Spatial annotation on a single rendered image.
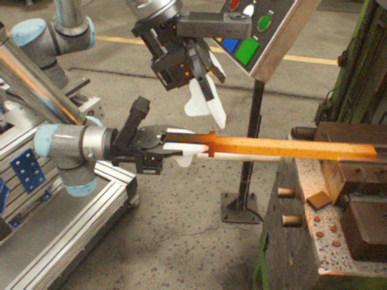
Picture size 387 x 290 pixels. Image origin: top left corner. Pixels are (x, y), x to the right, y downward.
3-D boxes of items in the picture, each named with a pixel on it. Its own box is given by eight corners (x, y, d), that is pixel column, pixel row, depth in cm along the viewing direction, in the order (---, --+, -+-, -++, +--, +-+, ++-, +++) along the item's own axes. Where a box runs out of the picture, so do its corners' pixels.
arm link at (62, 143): (54, 143, 72) (42, 115, 66) (99, 146, 72) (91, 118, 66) (39, 168, 66) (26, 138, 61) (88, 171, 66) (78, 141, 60)
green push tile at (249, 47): (245, 65, 94) (258, 44, 90) (234, 56, 99) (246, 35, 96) (249, 67, 95) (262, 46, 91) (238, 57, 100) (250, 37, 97)
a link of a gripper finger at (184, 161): (207, 162, 66) (165, 158, 67) (208, 142, 62) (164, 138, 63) (205, 173, 64) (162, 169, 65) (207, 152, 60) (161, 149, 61)
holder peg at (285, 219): (280, 229, 65) (283, 222, 63) (279, 218, 67) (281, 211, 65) (300, 230, 65) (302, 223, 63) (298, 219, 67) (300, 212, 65)
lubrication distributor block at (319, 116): (314, 137, 107) (325, 105, 98) (311, 126, 111) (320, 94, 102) (324, 137, 107) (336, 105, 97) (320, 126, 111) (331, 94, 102)
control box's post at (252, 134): (236, 211, 171) (265, 14, 99) (236, 205, 174) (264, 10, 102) (243, 211, 171) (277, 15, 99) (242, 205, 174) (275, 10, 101)
